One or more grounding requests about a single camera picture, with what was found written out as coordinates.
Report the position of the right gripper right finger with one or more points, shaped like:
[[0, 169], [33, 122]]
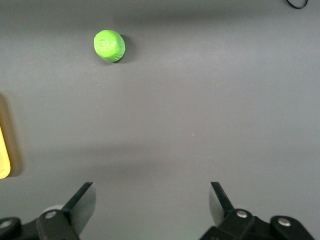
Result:
[[222, 207]]

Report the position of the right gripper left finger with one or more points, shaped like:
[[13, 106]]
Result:
[[80, 212]]

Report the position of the green toy pepper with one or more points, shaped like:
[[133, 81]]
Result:
[[109, 45]]

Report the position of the yellow plastic tray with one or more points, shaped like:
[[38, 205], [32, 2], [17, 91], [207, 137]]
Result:
[[3, 155]]

